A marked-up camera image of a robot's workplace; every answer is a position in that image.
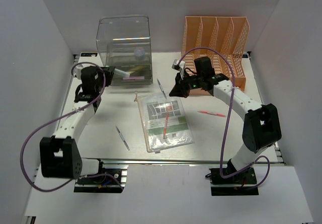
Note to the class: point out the clear paper clip tub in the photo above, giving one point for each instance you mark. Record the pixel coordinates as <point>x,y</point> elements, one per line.
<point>139,53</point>

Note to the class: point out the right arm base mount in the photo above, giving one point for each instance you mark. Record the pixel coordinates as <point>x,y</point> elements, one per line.
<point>239,185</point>

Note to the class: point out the clear mesh zipper pouch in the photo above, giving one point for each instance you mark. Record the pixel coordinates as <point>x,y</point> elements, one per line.
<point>164,122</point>

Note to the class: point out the blue white pen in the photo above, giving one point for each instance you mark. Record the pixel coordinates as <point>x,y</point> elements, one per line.
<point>161,89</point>

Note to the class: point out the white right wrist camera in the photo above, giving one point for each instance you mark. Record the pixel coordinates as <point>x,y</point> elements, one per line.
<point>179,66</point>

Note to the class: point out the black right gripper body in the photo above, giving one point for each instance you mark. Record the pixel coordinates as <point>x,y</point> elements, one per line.
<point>192,82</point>

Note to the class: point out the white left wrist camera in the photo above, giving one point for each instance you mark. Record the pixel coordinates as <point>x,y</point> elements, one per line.
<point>77,72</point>

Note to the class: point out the orange file rack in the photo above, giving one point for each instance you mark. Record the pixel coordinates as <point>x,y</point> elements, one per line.
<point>227,35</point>

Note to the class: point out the purple highlighter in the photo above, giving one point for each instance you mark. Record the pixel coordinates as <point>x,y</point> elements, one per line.
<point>134,78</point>

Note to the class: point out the orange red pen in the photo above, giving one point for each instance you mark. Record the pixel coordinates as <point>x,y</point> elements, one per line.
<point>166,125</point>

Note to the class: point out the grey white pen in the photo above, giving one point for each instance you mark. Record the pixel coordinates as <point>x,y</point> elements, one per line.
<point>122,138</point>

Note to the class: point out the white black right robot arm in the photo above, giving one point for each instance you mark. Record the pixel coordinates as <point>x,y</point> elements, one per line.
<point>261,127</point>

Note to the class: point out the orange highlighter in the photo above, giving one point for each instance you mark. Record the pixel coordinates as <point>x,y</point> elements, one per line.
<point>122,73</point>

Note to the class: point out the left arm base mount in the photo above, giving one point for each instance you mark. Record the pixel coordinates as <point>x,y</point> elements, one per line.
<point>103,184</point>

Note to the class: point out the pink red pen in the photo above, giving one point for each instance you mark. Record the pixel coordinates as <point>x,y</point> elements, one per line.
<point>211,113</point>

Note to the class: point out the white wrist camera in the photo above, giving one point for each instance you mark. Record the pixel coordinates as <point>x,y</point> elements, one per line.
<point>77,72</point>
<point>179,66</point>

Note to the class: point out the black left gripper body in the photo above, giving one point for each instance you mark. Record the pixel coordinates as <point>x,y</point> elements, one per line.
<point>100,75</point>

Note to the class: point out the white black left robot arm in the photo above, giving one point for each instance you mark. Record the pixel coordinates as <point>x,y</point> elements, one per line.
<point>59,154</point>

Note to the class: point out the clear grey drawer organizer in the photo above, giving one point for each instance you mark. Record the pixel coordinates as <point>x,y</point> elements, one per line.
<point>116,39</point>

